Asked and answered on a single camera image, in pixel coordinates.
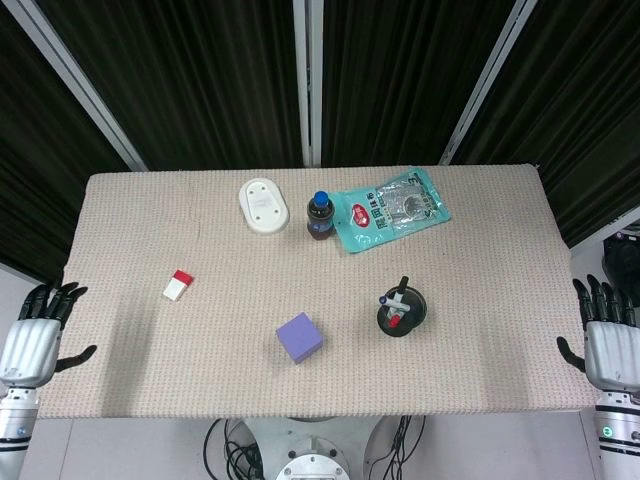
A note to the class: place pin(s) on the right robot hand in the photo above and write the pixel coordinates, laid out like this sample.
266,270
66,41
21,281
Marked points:
611,350

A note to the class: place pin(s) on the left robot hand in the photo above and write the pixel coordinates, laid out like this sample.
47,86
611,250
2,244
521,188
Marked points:
30,340

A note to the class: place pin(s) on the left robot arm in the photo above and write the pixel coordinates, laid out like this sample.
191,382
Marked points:
14,425

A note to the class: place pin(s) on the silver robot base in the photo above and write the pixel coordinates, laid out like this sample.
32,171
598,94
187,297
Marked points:
312,447

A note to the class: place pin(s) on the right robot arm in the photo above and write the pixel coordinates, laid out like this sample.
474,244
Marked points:
617,435

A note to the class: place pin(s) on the black pen holder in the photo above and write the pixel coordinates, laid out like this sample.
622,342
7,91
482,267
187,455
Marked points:
403,312

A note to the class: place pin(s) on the red-capped white marker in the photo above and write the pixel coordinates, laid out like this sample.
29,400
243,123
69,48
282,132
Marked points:
396,318

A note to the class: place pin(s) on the black-capped white marker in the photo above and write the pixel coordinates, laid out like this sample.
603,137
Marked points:
401,289

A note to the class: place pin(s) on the blue-capped white marker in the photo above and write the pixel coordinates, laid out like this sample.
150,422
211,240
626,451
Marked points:
393,302

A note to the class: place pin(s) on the black device with purple trim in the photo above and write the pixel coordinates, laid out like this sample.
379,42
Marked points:
622,255

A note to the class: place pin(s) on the red and white eraser block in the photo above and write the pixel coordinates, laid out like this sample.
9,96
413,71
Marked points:
178,285

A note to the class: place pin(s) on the teal plastic snack bag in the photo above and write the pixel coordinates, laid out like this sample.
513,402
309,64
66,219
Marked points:
390,209

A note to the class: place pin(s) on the purple cube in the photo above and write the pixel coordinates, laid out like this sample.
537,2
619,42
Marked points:
299,338

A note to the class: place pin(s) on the white oval plastic box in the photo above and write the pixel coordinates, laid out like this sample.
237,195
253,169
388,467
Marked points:
263,205

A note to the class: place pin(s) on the beige textured tablecloth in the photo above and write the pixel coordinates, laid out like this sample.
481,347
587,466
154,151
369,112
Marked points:
320,300

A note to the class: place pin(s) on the dark drink bottle blue cap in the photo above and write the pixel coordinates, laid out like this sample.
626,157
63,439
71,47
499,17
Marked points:
319,217

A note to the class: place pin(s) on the black curtain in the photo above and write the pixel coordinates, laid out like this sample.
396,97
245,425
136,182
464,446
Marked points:
320,85

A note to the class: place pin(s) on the grey metal frame post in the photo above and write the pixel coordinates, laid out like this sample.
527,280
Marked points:
80,85
487,80
307,82

